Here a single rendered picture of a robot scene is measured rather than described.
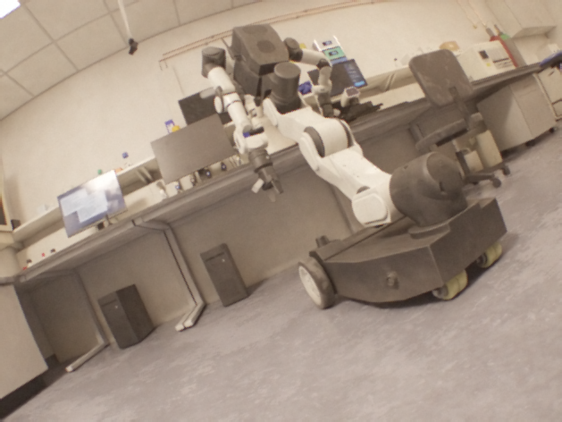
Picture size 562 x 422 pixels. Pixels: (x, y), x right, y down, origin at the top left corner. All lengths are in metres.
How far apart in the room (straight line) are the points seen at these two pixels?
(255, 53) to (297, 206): 1.54
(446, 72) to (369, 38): 1.76
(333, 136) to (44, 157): 2.97
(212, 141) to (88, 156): 1.45
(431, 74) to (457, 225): 1.44
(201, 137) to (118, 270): 1.36
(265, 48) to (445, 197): 1.09
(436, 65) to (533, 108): 1.77
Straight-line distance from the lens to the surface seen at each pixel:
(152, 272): 2.75
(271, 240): 2.64
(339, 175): 1.13
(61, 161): 3.40
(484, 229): 0.88
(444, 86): 2.13
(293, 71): 1.35
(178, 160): 2.25
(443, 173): 0.80
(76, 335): 3.18
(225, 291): 2.13
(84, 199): 2.53
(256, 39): 1.58
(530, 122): 3.56
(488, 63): 3.50
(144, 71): 3.40
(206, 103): 2.79
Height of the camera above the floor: 0.35
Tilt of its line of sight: 3 degrees up
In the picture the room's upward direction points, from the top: 24 degrees counter-clockwise
